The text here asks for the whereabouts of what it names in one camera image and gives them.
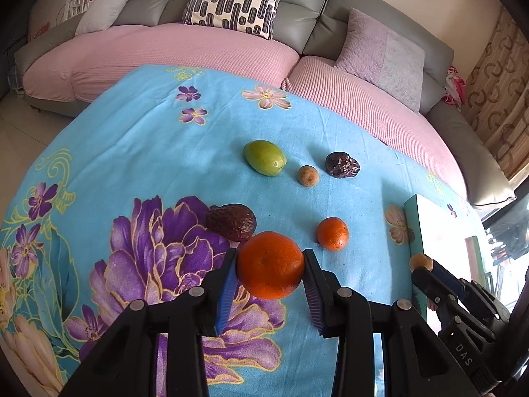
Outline white wire rack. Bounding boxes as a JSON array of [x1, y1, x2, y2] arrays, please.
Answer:
[[63, 0, 93, 22]]

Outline brown patterned curtain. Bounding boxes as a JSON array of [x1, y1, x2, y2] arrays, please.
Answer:
[[462, 8, 528, 184]]

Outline lilac grey square pillow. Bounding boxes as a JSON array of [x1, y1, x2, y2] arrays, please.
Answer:
[[335, 8, 425, 113]]

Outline teal shallow cardboard tray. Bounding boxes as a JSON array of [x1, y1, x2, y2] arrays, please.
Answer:
[[404, 195, 492, 289]]

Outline small brown longan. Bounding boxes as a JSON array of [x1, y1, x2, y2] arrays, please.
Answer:
[[297, 165, 319, 187]]

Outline dark red wrinkled date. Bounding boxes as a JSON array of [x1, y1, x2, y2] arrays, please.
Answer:
[[206, 203, 257, 242]]

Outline pink cloth on sofa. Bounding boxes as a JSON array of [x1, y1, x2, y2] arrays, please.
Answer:
[[442, 66, 466, 109]]

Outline large orange tangerine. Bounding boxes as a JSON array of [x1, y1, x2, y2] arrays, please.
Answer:
[[237, 231, 305, 300]]

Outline light grey small pillow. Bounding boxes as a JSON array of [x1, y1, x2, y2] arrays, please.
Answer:
[[75, 0, 128, 36]]

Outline blue floral tablecloth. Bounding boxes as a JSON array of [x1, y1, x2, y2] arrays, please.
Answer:
[[1, 66, 468, 396]]

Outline black white patterned pillow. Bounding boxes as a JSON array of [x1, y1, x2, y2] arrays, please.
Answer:
[[182, 0, 281, 40]]

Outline grey leather sofa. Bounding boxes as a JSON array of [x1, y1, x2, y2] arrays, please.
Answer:
[[14, 0, 515, 209]]

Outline small orange tangerine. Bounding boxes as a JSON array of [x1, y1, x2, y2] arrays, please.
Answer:
[[316, 217, 350, 252]]

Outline large green jujube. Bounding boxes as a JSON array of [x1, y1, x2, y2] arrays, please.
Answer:
[[243, 140, 287, 177]]

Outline pink sofa seat cover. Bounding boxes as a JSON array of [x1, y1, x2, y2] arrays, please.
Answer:
[[14, 23, 466, 196]]

